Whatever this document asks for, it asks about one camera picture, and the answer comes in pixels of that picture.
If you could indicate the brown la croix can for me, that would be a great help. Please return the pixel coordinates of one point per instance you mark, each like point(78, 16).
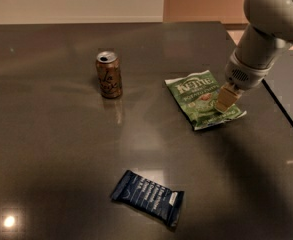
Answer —
point(109, 74)

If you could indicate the green jalapeno chip bag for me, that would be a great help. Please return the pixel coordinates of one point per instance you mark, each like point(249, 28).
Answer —
point(196, 95)

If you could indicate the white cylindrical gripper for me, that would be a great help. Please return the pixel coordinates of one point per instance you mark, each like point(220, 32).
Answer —
point(245, 74)

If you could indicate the dark blue rxbar wrapper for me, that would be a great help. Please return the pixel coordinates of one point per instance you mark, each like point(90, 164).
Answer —
point(149, 197)

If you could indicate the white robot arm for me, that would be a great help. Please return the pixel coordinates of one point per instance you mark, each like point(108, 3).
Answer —
point(268, 35)

